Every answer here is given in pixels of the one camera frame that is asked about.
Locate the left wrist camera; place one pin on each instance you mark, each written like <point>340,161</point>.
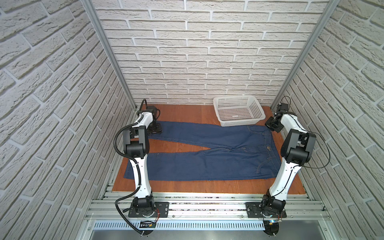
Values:
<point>154,111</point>

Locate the white plastic laundry basket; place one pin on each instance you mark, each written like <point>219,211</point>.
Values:
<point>238,110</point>

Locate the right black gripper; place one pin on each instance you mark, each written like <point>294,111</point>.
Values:
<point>268,124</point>

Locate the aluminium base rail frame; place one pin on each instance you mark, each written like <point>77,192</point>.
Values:
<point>204,211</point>

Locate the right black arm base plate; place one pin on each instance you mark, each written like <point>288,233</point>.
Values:
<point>254,210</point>

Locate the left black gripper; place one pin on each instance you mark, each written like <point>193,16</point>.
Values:
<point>159,130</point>

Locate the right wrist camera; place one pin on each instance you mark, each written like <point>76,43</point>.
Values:
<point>282,108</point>

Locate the left aluminium corner post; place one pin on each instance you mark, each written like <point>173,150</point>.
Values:
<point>101,33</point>

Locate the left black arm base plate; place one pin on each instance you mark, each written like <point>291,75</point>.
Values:
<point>159,208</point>

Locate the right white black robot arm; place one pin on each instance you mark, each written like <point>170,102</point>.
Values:
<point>296,151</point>

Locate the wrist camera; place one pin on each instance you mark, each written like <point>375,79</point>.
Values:
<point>154,111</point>
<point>282,108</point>

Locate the dark blue denim trousers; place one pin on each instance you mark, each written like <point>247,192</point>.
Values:
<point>232,153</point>

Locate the right aluminium corner post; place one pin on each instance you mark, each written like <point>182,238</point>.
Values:
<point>320,25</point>

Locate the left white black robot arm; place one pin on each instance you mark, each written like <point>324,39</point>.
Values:
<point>137,147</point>

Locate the aluminium corner post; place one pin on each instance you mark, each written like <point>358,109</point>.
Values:
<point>101,33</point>
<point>320,25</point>

